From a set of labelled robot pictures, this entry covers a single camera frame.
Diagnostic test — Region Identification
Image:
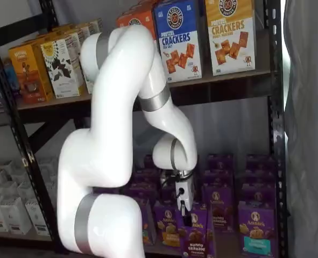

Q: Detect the purple Annie's box brown patch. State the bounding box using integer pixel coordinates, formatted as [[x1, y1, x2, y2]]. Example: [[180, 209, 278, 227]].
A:
[[202, 184, 235, 234], [207, 153, 234, 172], [201, 169, 234, 188], [174, 203, 216, 258]]

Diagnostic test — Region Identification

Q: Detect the purple Annie's box yellow band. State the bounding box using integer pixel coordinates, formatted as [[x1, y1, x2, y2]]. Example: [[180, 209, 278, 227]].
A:
[[153, 200, 181, 250]]

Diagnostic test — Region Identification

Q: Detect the orange Simple Mills box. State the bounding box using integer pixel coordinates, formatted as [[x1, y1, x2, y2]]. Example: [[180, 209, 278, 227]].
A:
[[8, 44, 54, 105]]

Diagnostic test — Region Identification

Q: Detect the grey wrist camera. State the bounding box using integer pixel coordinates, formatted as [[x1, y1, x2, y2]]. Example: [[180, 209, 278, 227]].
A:
[[160, 170, 177, 189]]

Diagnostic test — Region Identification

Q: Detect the blue pretzel crackers box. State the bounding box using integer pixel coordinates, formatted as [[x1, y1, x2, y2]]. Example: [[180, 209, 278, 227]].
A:
[[152, 0, 203, 83]]

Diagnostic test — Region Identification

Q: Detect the dark blue snack box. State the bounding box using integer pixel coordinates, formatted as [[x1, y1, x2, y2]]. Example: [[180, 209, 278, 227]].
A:
[[2, 58, 22, 98]]

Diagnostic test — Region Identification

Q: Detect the white fabric curtain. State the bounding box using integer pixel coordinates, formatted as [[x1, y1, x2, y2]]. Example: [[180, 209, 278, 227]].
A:
[[284, 0, 318, 258]]

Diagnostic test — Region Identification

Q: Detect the orange pretzel crackers box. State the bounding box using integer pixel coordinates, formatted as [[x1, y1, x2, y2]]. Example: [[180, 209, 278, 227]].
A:
[[130, 0, 159, 13], [116, 10, 157, 41]]

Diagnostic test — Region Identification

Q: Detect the white Sweet Thins box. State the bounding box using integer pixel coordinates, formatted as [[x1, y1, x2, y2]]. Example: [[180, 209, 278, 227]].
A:
[[56, 25, 86, 44], [40, 37, 86, 99]]

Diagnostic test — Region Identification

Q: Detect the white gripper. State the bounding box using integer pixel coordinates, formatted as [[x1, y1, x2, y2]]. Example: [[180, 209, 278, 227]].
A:
[[174, 178, 195, 226]]

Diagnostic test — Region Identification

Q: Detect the yellow pretzel crackers box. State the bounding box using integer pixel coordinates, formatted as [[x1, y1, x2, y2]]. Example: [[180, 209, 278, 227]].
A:
[[204, 0, 257, 77]]

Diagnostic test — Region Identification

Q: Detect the purple Annie's box teal band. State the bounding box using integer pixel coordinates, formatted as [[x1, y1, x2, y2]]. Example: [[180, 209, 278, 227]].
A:
[[238, 200, 280, 258], [243, 169, 277, 186], [245, 154, 277, 173], [241, 182, 277, 205]]

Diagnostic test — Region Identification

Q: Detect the purple Annie's box green band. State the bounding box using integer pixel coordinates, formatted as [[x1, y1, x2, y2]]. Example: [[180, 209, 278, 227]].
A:
[[125, 183, 159, 202], [139, 198, 157, 246]]

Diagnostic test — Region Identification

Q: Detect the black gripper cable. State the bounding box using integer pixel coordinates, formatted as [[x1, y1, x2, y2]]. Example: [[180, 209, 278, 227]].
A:
[[161, 174, 187, 200]]

